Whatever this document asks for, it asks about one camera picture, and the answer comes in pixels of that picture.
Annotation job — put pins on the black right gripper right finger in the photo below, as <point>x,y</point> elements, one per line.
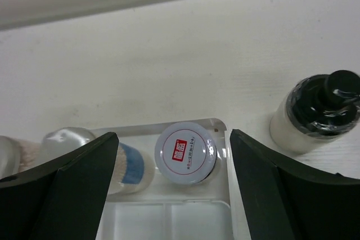
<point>286,199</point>

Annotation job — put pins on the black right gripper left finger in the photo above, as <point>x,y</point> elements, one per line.
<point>60,199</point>

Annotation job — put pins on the silver-lid jar blue label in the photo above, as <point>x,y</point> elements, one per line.
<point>17,155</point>
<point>133,171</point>

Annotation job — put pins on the black-cap grinder white salt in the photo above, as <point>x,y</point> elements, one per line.
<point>317,111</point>

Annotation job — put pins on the white-lid sauce jar red logo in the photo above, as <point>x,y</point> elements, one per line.
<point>185,153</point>

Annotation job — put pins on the white divided organizer tray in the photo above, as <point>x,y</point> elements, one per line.
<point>165,210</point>

